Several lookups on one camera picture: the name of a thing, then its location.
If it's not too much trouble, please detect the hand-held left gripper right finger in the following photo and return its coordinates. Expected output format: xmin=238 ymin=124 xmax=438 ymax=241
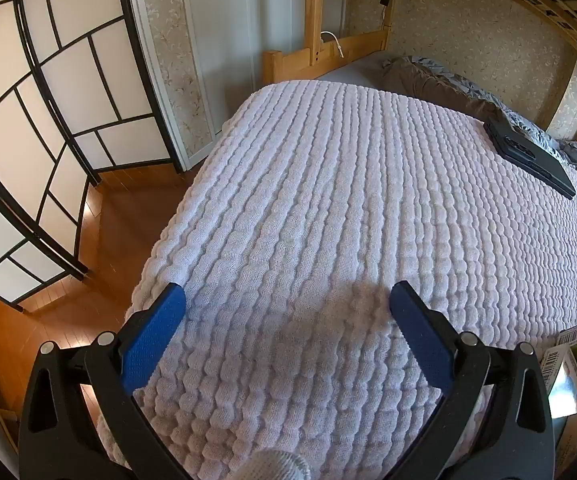
xmin=388 ymin=280 xmax=554 ymax=480

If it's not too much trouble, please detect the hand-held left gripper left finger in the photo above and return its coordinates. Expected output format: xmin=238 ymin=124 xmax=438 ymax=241
xmin=18 ymin=282 xmax=189 ymax=480

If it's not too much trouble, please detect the white quilted blanket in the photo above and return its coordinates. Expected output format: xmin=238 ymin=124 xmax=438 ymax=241
xmin=96 ymin=80 xmax=577 ymax=480

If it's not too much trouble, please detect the grey knitted round object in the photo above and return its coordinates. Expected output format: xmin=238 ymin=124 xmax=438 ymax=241
xmin=238 ymin=450 xmax=315 ymax=480

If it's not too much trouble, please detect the dark blue flat case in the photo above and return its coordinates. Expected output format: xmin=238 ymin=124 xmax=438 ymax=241
xmin=483 ymin=112 xmax=576 ymax=200

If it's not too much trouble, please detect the black framed folding screen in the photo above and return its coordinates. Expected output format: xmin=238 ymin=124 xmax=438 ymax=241
xmin=0 ymin=0 xmax=174 ymax=311

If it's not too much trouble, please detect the grey bed sheet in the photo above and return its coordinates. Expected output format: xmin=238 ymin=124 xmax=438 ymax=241
xmin=318 ymin=50 xmax=391 ymax=91

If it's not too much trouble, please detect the white closet door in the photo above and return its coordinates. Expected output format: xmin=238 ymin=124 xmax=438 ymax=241
xmin=118 ymin=0 xmax=264 ymax=173

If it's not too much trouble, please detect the white charging cable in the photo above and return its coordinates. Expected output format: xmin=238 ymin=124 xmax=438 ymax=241
xmin=319 ymin=31 xmax=346 ymax=56

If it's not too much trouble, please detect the wooden bunk bed frame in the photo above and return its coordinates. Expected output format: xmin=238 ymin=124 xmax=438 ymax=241
xmin=261 ymin=0 xmax=577 ymax=146

